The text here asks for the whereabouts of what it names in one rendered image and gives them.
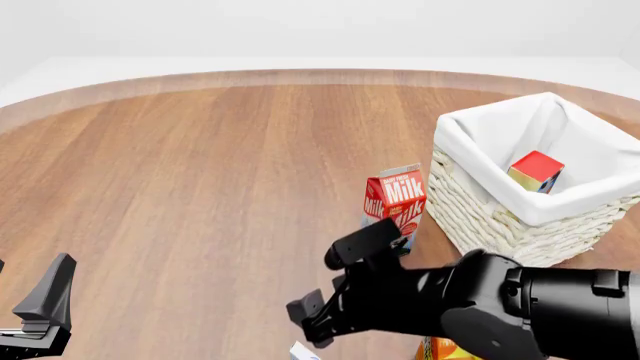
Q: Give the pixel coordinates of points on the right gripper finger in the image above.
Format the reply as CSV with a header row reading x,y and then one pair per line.
x,y
305,305
320,337

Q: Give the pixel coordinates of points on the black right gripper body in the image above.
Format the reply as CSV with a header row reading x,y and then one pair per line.
x,y
370,300

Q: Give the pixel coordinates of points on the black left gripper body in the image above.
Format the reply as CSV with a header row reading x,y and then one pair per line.
x,y
30,343

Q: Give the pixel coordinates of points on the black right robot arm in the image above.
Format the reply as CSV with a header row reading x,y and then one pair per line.
x,y
550,300

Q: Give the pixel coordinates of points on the white and blue box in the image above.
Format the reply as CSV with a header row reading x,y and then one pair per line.
x,y
302,352

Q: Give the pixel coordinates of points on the orange printed box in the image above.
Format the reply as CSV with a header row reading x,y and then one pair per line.
x,y
445,350

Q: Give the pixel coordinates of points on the white woven basket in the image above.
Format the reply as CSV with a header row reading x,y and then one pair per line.
x,y
475,225

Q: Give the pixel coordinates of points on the red-topped printed box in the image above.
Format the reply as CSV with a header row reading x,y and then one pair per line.
x,y
536,167

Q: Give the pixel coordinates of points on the white cloth basket liner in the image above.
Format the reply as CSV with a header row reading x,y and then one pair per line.
x,y
590,150

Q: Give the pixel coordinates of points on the red milk carton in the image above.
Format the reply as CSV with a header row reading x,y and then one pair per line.
x,y
400,195

